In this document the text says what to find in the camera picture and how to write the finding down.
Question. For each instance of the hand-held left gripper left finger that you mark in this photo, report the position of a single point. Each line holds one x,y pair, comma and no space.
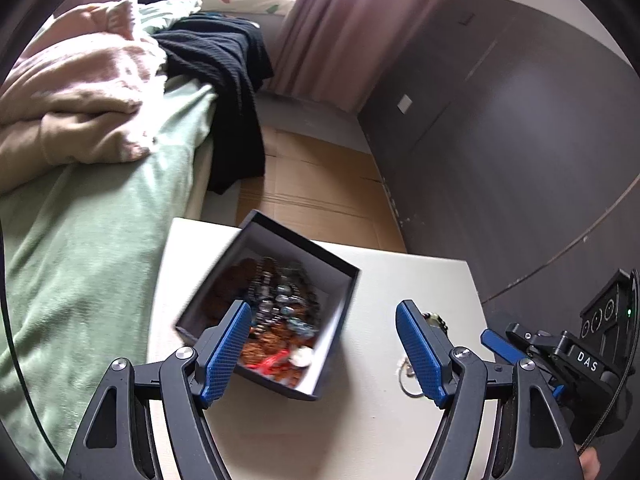
225,355

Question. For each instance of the pink fleece blanket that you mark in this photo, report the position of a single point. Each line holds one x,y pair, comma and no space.
75,100

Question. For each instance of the dark jewelry box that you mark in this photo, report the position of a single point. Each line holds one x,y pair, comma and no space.
330,320

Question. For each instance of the cardboard floor sheets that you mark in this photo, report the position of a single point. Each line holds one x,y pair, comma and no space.
320,180

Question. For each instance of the person's right hand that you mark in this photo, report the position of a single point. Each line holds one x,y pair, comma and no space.
591,465

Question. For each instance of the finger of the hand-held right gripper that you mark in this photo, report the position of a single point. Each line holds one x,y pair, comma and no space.
520,334
495,345

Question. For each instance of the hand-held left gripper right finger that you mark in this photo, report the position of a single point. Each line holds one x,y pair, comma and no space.
420,355

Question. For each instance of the white wall socket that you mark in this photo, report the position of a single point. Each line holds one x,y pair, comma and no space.
404,104

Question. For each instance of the black knitted blanket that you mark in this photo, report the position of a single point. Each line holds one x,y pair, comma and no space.
220,70

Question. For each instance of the pink curtain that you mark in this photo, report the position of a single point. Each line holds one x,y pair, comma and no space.
350,30

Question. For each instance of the green bed sheet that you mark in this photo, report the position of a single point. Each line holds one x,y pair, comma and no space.
75,260

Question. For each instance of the dark grey wardrobe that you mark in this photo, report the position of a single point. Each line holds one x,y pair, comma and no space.
500,160

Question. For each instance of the white table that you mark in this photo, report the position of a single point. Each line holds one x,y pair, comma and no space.
375,435

